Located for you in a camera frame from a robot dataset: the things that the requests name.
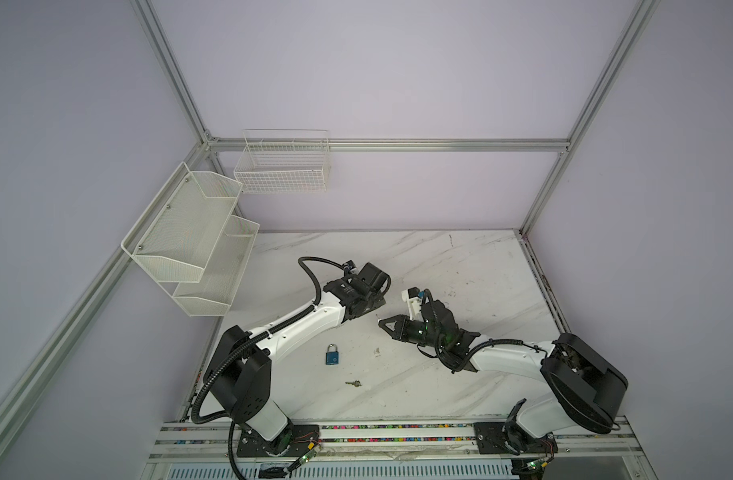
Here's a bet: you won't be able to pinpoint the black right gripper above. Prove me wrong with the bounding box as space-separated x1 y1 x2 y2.
376 315 444 351

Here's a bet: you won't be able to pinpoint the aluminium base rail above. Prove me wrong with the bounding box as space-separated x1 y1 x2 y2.
142 418 657 479

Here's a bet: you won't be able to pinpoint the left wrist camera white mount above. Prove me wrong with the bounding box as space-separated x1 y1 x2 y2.
342 260 356 273

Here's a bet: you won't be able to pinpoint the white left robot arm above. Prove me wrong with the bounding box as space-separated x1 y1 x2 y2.
190 256 391 479

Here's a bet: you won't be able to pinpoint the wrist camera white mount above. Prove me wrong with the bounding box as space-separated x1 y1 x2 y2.
401 287 425 321
342 260 356 273

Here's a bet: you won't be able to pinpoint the white wire basket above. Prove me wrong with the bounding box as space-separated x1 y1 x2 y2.
234 129 330 194

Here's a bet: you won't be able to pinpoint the aluminium frame profiles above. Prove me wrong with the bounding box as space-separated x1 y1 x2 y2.
0 1 658 462

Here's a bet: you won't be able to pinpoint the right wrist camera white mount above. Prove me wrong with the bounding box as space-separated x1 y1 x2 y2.
401 287 425 321

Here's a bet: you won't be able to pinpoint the white mesh two-tier shelf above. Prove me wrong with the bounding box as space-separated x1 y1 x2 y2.
120 164 260 317

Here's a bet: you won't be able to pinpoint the large blue padlock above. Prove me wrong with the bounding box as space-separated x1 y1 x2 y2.
324 344 340 366

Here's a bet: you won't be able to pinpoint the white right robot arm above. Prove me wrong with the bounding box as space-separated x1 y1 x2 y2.
378 288 628 455

